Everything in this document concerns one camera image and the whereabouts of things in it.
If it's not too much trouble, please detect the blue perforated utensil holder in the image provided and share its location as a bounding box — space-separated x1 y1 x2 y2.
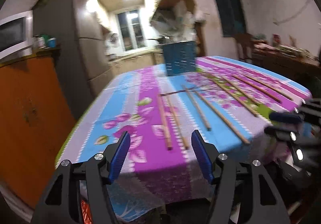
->
162 41 196 76

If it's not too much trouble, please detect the kitchen window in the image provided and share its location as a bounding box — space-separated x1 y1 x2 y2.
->
116 9 146 51

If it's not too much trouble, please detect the light wooden chopstick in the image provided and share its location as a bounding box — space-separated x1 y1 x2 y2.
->
157 95 173 150

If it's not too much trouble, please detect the blue lidded jar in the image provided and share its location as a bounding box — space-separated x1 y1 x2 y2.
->
47 38 57 48

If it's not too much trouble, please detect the white microwave oven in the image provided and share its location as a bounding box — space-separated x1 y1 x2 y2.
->
0 11 33 60

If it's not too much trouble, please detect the orange wooden cabinet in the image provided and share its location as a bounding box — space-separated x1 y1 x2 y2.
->
1 48 76 208

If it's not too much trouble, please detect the worn wooden chopstick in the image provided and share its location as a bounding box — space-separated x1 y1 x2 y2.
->
165 95 189 150

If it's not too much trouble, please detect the silver refrigerator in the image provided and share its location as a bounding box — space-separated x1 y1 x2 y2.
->
32 0 113 120

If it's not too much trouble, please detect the green-ended wooden chopstick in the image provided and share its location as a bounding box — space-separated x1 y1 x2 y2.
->
245 75 294 101

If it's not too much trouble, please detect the dark wooden side table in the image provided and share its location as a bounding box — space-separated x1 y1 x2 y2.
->
252 48 320 84

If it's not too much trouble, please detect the wooden chair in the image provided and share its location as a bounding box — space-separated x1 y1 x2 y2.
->
233 33 254 62

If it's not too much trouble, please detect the short bamboo chopstick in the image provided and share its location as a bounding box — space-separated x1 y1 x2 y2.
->
182 85 212 131

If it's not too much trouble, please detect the range hood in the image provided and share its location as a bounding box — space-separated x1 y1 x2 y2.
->
150 8 187 37

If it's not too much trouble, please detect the dark blue window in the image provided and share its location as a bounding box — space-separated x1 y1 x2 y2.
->
216 0 247 38

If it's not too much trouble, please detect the reddish wooden chopstick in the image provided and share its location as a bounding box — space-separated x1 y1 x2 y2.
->
233 75 281 104

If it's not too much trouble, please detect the floral striped tablecloth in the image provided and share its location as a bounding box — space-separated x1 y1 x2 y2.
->
56 56 311 222

